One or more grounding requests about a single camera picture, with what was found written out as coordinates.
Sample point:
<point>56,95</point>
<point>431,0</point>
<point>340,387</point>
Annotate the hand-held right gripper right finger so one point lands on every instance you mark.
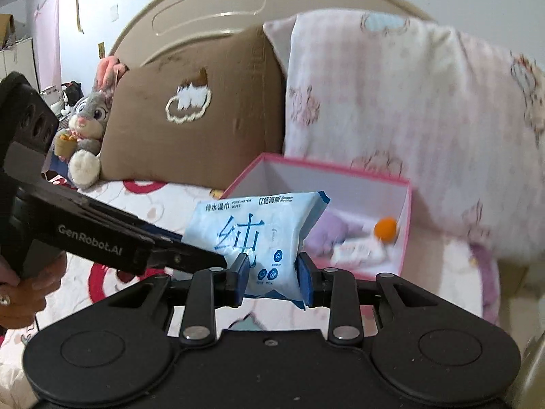
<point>305,281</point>

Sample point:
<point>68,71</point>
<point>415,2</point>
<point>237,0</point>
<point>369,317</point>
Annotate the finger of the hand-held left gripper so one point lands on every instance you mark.
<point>159,233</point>
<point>191,257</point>

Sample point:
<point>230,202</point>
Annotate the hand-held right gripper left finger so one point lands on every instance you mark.
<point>240,279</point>

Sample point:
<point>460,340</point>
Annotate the blue wet wipes pack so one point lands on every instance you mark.
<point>238,230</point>

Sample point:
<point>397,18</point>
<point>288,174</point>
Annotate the purple plush toy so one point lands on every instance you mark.
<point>328,230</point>

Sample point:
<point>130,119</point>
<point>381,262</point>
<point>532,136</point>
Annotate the small white tissue packet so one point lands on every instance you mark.
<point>357,251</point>

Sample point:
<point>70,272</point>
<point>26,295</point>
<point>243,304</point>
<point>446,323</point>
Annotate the orange makeup sponge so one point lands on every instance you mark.
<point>386,228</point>

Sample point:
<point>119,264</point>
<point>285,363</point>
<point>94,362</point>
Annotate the pink cardboard box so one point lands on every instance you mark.
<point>340,187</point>

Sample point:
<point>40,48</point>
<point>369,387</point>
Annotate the person's left hand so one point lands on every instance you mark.
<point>30,298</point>

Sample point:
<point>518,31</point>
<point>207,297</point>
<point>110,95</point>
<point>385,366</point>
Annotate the bear printed blanket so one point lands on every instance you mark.
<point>127,204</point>

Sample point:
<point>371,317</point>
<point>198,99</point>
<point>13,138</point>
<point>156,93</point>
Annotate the brown pillow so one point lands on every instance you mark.
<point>170,149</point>

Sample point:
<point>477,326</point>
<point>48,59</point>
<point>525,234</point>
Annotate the grey rabbit plush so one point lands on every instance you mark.
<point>87,115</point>

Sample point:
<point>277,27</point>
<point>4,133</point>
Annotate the black plush toy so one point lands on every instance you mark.
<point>72,93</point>

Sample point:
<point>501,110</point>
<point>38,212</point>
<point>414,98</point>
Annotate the white cabinet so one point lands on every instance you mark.
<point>21,64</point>

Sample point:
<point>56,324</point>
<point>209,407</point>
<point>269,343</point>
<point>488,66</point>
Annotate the pink hanging cloth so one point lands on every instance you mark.
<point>47,42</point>

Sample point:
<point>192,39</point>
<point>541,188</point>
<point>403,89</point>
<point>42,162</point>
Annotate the beige headboard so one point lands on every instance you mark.
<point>204,8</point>

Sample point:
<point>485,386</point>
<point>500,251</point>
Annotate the golden satin cloth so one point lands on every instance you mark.
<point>530,362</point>

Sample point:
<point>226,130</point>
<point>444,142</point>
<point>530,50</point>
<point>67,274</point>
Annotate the brown wall socket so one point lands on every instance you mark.
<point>101,49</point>

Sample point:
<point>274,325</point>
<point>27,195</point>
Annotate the white wall switch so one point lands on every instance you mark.
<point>114,12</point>

